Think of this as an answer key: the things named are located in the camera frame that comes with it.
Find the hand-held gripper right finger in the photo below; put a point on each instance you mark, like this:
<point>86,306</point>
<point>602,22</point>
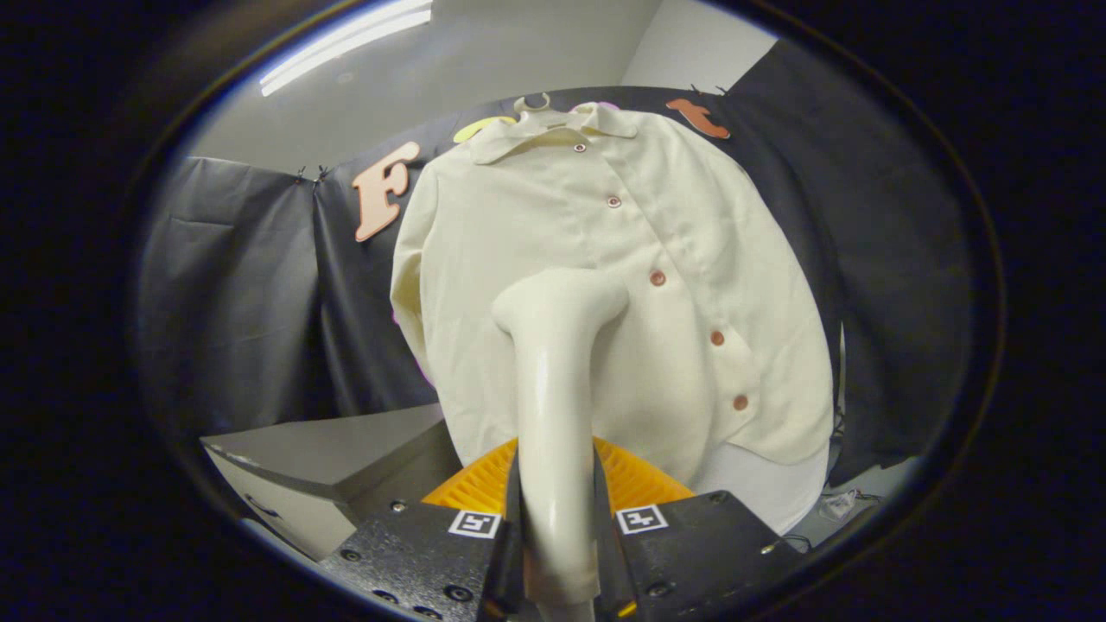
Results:
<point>708,553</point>

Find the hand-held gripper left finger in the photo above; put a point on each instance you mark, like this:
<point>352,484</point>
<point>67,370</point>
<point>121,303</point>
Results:
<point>415,561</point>

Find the cream garment steamer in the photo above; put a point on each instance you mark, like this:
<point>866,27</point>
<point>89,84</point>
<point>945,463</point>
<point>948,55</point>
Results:
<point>553,415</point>

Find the cream button shirt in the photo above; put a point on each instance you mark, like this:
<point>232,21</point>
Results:
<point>536,216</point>

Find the white cloth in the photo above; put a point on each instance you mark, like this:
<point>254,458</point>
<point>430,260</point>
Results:
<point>765,488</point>

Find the white power adapter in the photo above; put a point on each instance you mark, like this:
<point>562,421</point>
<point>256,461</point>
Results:
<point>836,504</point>

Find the grey cabinet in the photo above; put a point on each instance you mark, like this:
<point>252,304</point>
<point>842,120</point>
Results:
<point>328,449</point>

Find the thin stand pole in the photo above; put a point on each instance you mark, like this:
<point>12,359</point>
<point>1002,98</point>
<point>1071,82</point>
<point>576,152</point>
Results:
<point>842,371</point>

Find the black backdrop cloth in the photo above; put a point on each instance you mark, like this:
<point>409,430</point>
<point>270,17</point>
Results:
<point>864,216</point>

